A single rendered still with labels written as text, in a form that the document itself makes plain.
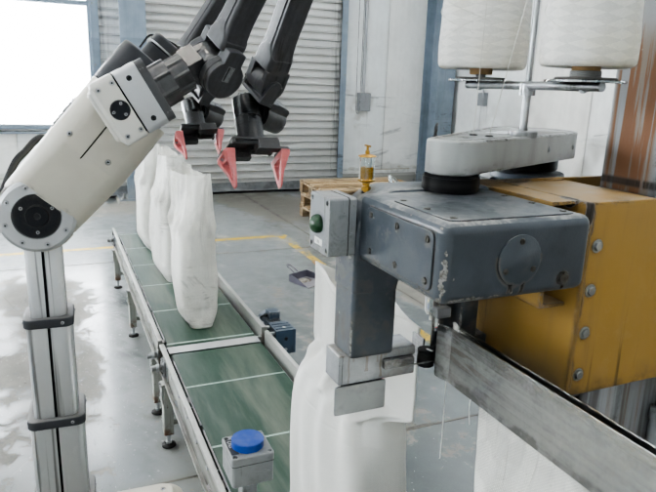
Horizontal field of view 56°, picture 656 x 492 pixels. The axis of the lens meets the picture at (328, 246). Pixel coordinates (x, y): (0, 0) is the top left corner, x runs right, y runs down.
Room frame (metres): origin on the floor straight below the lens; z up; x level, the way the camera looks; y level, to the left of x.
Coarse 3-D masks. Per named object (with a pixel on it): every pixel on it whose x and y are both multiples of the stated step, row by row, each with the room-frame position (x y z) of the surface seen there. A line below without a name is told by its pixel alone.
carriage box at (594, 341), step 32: (576, 192) 1.00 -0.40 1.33; (608, 192) 1.01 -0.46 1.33; (608, 224) 0.90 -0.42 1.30; (640, 224) 0.93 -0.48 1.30; (608, 256) 0.90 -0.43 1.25; (640, 256) 0.93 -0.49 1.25; (576, 288) 0.88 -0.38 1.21; (608, 288) 0.91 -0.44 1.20; (640, 288) 0.94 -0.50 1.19; (480, 320) 1.08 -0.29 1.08; (512, 320) 1.00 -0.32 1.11; (544, 320) 0.93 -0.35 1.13; (576, 320) 0.88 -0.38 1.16; (608, 320) 0.91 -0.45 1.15; (640, 320) 0.94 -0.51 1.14; (512, 352) 0.99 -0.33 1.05; (544, 352) 0.93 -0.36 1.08; (576, 352) 0.89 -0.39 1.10; (608, 352) 0.92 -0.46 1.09; (640, 352) 0.95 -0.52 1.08; (576, 384) 0.89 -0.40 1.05; (608, 384) 0.92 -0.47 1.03
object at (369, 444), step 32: (320, 288) 1.50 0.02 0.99; (320, 320) 1.49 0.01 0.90; (320, 352) 1.43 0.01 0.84; (320, 384) 1.30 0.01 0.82; (416, 384) 1.10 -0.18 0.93; (320, 416) 1.24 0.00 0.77; (352, 416) 1.17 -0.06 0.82; (384, 416) 1.15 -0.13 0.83; (320, 448) 1.22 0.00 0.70; (352, 448) 1.13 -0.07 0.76; (384, 448) 1.14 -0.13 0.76; (320, 480) 1.21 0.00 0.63; (352, 480) 1.13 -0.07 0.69; (384, 480) 1.13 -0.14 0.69
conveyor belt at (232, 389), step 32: (192, 352) 2.40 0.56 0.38; (224, 352) 2.41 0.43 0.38; (256, 352) 2.42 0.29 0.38; (192, 384) 2.12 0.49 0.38; (224, 384) 2.13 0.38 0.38; (256, 384) 2.14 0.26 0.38; (288, 384) 2.15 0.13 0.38; (224, 416) 1.90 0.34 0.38; (256, 416) 1.90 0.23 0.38; (288, 416) 1.91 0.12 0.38; (288, 448) 1.72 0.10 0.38; (288, 480) 1.55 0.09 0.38
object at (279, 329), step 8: (264, 312) 2.88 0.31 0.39; (272, 312) 2.79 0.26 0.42; (264, 320) 2.82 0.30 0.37; (272, 320) 2.78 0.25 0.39; (280, 320) 2.79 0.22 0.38; (272, 328) 2.67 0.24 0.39; (280, 328) 2.66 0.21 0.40; (288, 328) 2.67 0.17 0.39; (280, 336) 2.64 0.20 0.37; (288, 336) 2.65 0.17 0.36; (280, 344) 2.64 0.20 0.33; (288, 344) 2.65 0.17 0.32; (288, 352) 2.65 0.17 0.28
